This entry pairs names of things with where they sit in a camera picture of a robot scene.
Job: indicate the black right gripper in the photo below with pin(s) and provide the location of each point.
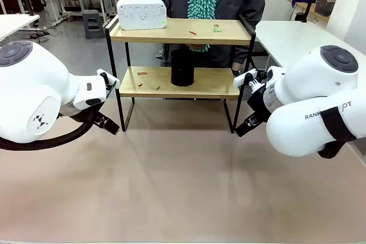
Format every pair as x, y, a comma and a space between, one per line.
258, 104

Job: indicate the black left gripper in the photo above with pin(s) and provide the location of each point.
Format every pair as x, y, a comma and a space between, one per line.
85, 115

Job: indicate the long orange paper scrap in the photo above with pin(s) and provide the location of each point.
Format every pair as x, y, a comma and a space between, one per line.
141, 73

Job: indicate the black cylindrical cup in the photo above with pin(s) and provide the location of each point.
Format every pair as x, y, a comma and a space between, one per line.
182, 69

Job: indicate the chunky green paper scrap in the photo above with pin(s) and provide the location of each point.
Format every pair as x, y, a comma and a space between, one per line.
218, 30

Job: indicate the white sound machine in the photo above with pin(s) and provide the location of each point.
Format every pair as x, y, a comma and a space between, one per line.
141, 15

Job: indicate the person's left forearm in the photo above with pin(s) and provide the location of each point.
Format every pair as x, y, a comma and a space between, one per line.
237, 65

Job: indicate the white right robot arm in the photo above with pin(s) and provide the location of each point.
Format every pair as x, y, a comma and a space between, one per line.
300, 84

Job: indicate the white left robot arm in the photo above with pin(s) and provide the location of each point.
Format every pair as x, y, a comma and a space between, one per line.
28, 89

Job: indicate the person's right hand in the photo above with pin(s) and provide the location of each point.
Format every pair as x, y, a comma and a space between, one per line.
195, 46

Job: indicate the black wrist watch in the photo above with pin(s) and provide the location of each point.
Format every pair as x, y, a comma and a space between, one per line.
236, 71

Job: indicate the large white table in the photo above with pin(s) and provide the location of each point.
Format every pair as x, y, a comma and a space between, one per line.
286, 38

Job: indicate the grey step stool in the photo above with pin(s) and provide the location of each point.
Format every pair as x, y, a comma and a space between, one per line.
93, 24

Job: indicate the wooden background table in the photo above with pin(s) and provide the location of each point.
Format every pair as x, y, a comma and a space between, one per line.
320, 19

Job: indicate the white side table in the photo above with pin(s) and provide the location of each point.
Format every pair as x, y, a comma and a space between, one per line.
14, 22

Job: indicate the black backpack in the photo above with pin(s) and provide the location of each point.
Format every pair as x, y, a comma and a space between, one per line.
37, 1

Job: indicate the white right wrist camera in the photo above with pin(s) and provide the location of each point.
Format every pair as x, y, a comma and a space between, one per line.
240, 79

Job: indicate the wooden shelf black metal frame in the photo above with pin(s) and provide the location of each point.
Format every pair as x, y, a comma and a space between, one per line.
177, 34

